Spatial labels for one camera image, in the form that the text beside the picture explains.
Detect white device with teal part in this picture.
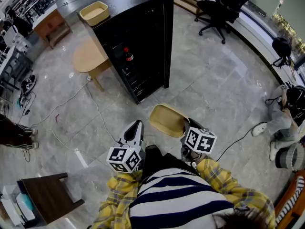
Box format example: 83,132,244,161
0,185,37,227

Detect person's left forearm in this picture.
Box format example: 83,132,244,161
91,169,143,229

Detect black floor cable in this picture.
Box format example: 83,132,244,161
215,121,268,162

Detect orange bag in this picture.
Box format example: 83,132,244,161
274,169,305,229

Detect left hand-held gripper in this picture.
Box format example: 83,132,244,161
106,120,146,174

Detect person's right forearm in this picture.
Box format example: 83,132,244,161
190,153,276,229

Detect grey striped knit bag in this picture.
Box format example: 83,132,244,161
275,143,305,170

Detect person's black trouser legs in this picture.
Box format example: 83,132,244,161
142,145,198,181

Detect dark wooden stool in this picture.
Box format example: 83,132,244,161
17,172,85,225

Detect red-capped dark bottle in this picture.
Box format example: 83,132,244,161
122,47,134,62

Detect person's striped shirt torso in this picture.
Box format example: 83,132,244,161
128,167,235,229

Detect grey metal table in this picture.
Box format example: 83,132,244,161
0,45,34,91

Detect black office chair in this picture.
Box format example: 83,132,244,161
194,0,254,45

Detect round light wooden table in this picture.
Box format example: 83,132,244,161
72,36,112,92

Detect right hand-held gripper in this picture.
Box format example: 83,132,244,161
180,118,217,163

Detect white floor cable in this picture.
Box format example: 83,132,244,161
28,76,120,167

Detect wooden cabinet with white top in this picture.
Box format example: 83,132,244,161
32,3,73,50

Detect black cabinet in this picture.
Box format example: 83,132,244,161
76,0,174,104

